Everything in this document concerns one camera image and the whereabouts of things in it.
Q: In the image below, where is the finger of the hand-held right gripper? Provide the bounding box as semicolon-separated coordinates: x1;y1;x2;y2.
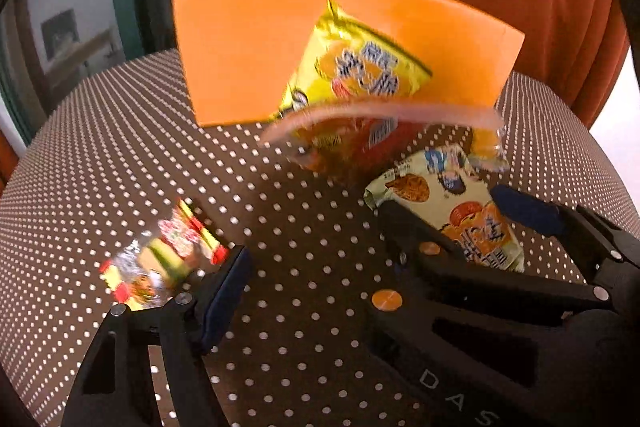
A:
492;184;640;323
367;199;616;389

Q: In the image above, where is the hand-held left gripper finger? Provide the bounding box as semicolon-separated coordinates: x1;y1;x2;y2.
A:
60;246;253;427

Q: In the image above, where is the white orange noodle snack packet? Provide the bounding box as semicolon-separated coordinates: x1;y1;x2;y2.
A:
362;144;526;273

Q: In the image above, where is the small red yellow snack packet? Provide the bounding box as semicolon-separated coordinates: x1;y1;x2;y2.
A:
99;199;231;310

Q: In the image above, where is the clear packet with red snack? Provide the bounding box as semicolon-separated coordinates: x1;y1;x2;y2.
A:
260;102;511;188

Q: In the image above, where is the orange cardboard box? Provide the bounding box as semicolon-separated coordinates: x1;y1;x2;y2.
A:
171;0;526;128

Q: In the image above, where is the narrow orange curtain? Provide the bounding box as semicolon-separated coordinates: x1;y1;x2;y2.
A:
0;129;21;190

